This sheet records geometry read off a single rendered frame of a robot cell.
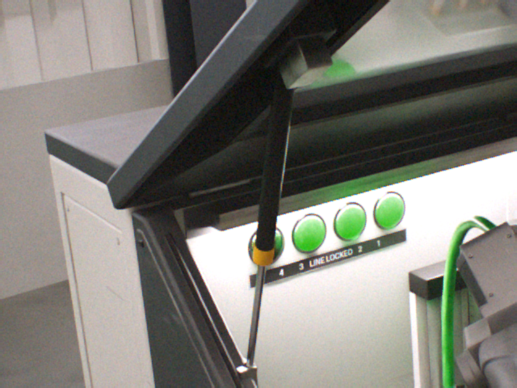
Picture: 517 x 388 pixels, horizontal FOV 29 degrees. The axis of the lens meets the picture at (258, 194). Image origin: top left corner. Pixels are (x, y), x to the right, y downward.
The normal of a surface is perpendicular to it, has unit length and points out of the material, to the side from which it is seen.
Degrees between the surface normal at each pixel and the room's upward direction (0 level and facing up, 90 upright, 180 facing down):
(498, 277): 47
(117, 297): 90
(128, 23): 90
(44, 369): 0
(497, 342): 29
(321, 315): 90
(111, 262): 90
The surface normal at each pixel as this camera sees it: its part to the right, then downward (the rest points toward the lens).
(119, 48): 0.54, 0.19
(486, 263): -0.44, -0.43
